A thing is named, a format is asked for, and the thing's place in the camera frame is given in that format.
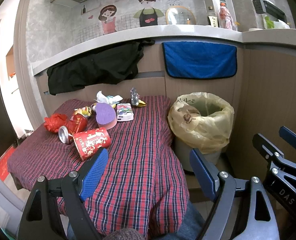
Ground red paper cup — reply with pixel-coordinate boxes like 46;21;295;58
73;127;111;161

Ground red plastic bag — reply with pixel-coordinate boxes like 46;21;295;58
44;113;68;133

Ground red soda can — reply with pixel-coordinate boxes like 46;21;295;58
58;113;88;144

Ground yellow snack bag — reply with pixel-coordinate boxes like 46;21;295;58
73;106;92;118

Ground pink tissue pack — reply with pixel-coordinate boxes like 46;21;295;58
116;103;134;122

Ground white tissue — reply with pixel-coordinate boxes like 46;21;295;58
96;91;123;106

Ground silver foil wrapper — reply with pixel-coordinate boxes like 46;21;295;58
130;87;146;107

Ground trash bin with yellow bag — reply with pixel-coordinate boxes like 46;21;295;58
168;92;234;173

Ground grey countertop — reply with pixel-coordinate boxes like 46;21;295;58
31;24;296;76

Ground plaid red tablecloth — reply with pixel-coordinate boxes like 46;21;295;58
7;95;189;239

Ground blue towel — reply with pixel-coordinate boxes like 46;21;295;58
162;41;237;80

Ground black utensil rack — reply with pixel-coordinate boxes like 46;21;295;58
252;0;287;22

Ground red drink bottle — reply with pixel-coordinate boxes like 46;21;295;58
219;2;236;30

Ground small glass bottle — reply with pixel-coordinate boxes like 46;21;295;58
208;6;219;28

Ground glass pot lid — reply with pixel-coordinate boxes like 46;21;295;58
165;5;197;25

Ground black cloth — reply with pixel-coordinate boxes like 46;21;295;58
46;39;155;95

